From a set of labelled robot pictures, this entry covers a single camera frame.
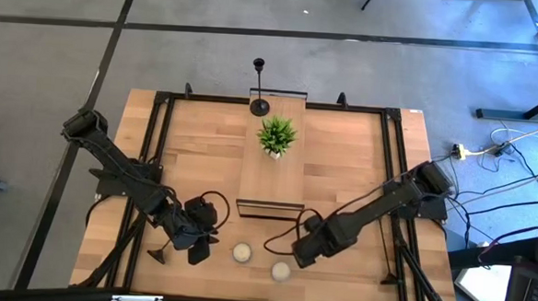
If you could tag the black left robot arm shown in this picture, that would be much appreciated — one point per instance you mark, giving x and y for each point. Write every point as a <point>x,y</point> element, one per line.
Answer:
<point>112,156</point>

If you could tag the black candlestick holder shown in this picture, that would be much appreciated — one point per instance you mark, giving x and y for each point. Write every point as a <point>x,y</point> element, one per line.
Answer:
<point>259,107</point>
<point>389,280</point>
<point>156,256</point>

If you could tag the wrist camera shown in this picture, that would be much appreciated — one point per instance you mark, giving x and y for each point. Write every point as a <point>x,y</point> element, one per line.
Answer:
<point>313,223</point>
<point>201,210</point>

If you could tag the pale blue patterned candle tin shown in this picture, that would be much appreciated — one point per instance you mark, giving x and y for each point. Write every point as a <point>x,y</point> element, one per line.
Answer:
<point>280,271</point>

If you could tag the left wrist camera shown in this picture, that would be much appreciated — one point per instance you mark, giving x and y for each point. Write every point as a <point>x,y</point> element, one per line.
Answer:
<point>201,210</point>

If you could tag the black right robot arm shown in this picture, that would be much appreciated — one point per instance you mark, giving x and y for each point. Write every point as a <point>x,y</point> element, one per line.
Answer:
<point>386,203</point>

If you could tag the black desk leg frame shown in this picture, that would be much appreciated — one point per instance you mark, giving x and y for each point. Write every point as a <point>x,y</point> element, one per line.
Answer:
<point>520,115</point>

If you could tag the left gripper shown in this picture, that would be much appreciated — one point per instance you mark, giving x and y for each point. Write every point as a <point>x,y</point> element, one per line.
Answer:
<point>184,233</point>

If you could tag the wooden shelf riser black frame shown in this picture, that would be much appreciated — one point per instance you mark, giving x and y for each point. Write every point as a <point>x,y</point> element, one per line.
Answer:
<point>272,183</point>

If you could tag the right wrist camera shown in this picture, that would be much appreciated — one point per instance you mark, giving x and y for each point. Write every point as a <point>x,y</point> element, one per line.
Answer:
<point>313,223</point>

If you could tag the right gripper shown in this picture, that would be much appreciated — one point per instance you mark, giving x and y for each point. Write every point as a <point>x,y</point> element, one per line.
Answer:
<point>314,247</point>

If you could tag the green potted plant white pot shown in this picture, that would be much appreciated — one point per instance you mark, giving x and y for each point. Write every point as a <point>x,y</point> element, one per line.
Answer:
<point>276,134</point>

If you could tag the yellow power plug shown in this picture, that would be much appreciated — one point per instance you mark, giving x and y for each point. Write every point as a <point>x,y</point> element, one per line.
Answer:
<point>460,151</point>

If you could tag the white sheet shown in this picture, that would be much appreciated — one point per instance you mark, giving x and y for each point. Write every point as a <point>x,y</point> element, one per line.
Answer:
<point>483,286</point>

